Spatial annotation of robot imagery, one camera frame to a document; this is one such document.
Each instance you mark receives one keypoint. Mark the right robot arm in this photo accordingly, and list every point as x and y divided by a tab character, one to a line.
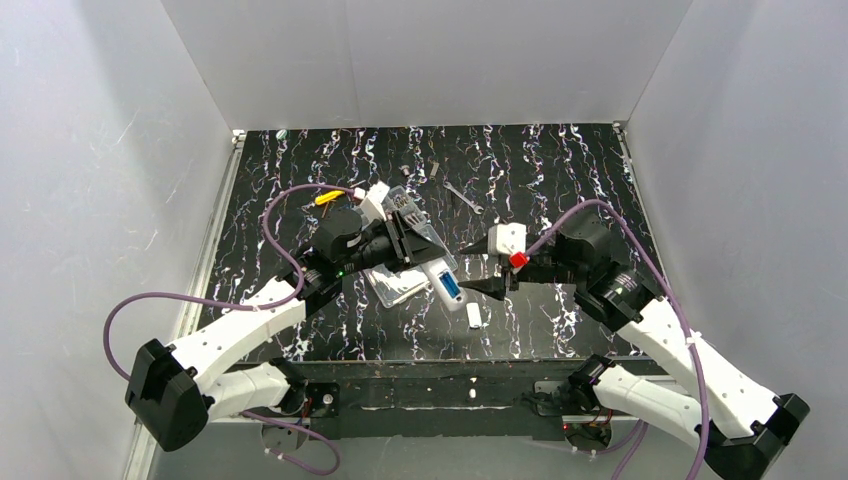
738	427

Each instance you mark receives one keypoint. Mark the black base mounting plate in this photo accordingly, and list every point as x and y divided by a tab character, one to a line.
442	398

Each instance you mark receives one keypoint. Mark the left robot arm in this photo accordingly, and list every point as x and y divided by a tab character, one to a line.
175	390

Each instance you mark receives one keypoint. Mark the yellow handled screwdriver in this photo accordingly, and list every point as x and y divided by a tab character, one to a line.
328	197

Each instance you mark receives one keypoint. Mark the white remote control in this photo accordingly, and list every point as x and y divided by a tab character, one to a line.
433	269

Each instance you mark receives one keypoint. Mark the clear plastic organizer box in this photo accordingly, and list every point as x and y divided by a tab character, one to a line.
393	289

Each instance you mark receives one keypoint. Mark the blue battery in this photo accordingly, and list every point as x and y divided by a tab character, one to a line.
451	286

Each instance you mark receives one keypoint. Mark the blue silver wrench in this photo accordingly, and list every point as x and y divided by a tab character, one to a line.
475	207

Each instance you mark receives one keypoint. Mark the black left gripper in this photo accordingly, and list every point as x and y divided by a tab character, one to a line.
403	240

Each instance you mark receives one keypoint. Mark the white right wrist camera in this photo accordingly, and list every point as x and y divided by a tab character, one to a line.
508	241

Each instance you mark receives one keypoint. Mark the white battery cover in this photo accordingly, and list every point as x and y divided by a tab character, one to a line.
473	315

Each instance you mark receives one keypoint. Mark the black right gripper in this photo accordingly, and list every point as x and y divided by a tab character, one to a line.
506	268

